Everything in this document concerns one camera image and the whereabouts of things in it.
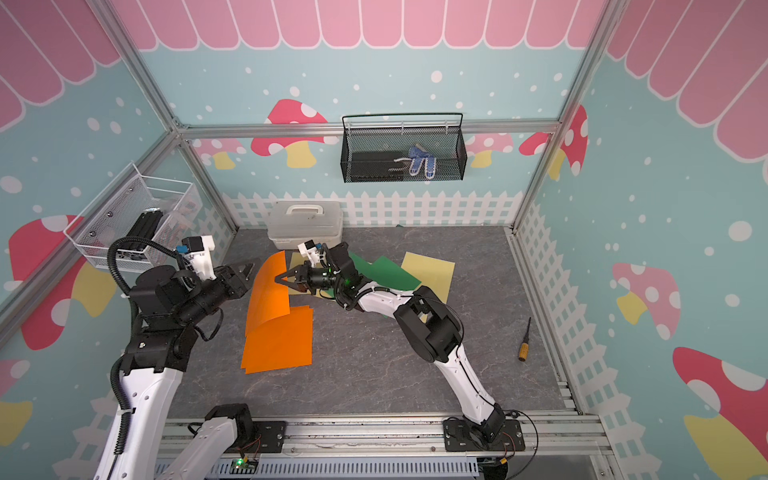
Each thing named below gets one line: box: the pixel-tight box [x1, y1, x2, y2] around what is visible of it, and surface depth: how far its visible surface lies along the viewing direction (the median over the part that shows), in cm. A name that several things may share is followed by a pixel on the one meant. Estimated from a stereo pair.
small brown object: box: [518, 317, 531, 362], surface depth 90 cm
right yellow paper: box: [401, 251, 456, 304], surface depth 112 cm
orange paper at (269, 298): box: [245, 251, 290, 337], surface depth 82 cm
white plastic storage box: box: [267, 201, 344, 250], surface depth 111 cm
